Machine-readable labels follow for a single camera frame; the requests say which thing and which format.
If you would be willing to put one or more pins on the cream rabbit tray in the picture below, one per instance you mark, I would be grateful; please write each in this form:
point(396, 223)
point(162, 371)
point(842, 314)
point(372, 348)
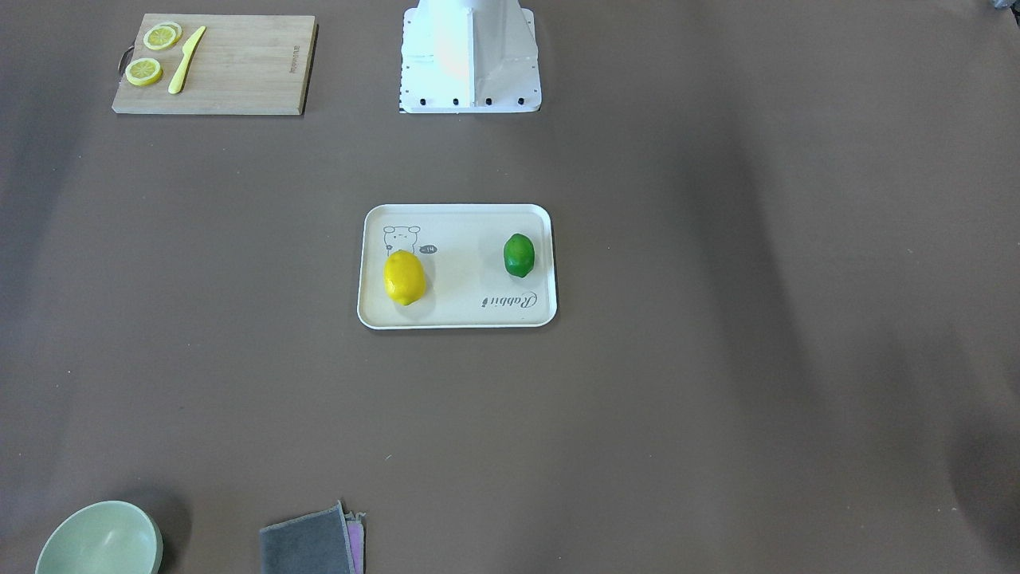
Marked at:
point(461, 249)

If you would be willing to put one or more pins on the yellow plastic knife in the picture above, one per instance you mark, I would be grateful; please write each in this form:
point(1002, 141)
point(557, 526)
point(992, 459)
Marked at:
point(181, 73)

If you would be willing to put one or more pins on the yellow lemon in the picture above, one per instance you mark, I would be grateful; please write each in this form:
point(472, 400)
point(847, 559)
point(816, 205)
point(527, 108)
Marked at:
point(405, 280)

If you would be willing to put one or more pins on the green lime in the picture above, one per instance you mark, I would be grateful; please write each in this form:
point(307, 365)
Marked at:
point(519, 255)

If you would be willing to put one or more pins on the grey folded cloth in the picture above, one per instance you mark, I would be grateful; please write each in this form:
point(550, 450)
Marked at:
point(329, 541)

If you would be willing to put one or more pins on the lemon slice near handle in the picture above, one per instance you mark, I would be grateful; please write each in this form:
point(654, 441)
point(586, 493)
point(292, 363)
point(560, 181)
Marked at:
point(143, 71)

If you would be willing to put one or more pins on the white camera pole base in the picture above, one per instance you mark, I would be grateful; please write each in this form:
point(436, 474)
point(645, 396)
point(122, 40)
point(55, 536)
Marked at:
point(477, 57)

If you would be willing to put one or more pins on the green ceramic bowl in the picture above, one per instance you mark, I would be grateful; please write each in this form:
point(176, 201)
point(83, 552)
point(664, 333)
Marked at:
point(107, 537)

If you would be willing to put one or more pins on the wooden cutting board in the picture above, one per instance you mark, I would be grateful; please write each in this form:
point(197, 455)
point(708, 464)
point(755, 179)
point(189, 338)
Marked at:
point(253, 65)

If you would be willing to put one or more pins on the lemon slice far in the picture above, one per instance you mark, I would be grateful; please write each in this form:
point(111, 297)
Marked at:
point(163, 35)

